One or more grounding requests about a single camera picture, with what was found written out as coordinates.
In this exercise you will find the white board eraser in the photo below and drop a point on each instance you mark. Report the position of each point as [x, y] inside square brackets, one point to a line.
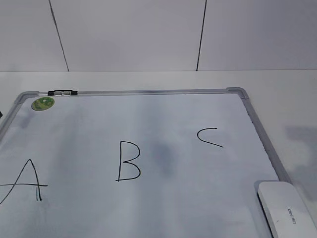
[285, 211]

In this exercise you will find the round green sticker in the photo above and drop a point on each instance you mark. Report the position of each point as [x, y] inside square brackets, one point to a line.
[43, 103]

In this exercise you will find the white board with grey frame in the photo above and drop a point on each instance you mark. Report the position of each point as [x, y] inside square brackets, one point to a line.
[135, 164]

